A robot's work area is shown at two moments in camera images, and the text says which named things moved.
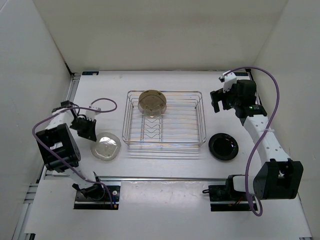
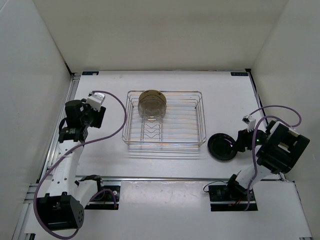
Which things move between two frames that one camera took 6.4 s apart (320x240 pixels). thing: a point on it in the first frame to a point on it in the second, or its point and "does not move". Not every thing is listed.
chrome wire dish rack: x=182 y=122 does not move
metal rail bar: x=121 y=178 does not move
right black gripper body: x=229 y=99 to x=244 y=135
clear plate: x=107 y=147 to x=152 y=109
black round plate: x=223 y=146 does not move
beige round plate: x=152 y=100 does not move
